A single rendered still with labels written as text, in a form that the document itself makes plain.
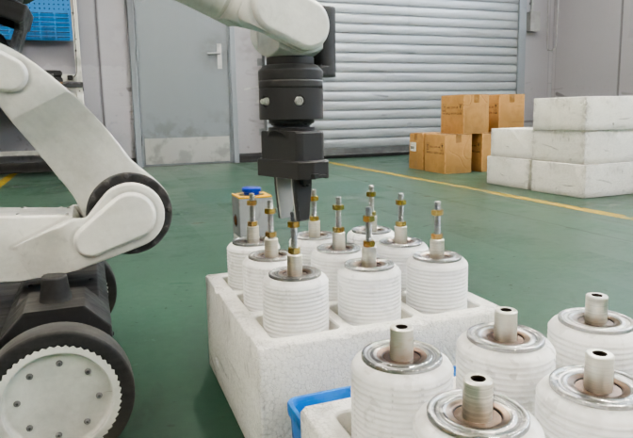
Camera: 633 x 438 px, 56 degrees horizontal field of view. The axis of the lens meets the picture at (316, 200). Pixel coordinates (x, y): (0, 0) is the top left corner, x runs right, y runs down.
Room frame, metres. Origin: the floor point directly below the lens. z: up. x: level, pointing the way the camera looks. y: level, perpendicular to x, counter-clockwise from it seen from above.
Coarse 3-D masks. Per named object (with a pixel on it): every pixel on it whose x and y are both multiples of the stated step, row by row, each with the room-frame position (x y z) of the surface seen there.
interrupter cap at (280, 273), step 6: (270, 270) 0.83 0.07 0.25; (276, 270) 0.84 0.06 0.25; (282, 270) 0.84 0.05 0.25; (306, 270) 0.83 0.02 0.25; (312, 270) 0.83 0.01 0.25; (318, 270) 0.83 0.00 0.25; (270, 276) 0.81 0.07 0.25; (276, 276) 0.80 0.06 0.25; (282, 276) 0.80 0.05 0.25; (288, 276) 0.81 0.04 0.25; (300, 276) 0.80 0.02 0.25; (306, 276) 0.80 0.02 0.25; (312, 276) 0.80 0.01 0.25; (318, 276) 0.81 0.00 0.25
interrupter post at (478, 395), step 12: (468, 384) 0.41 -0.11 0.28; (480, 384) 0.41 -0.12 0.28; (492, 384) 0.41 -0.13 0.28; (468, 396) 0.41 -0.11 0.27; (480, 396) 0.41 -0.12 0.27; (492, 396) 0.41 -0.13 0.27; (468, 408) 0.41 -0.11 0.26; (480, 408) 0.41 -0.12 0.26; (492, 408) 0.41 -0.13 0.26; (468, 420) 0.41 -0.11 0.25; (480, 420) 0.41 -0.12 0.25
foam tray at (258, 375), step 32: (224, 288) 0.99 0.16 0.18; (224, 320) 0.93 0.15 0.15; (256, 320) 0.83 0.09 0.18; (416, 320) 0.82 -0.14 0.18; (448, 320) 0.82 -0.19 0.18; (480, 320) 0.84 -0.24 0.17; (224, 352) 0.94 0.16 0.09; (256, 352) 0.73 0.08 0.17; (288, 352) 0.74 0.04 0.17; (320, 352) 0.75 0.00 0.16; (352, 352) 0.77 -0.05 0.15; (448, 352) 0.82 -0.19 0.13; (224, 384) 0.95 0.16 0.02; (256, 384) 0.74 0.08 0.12; (288, 384) 0.74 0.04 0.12; (320, 384) 0.75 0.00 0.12; (256, 416) 0.75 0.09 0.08; (288, 416) 0.74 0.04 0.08
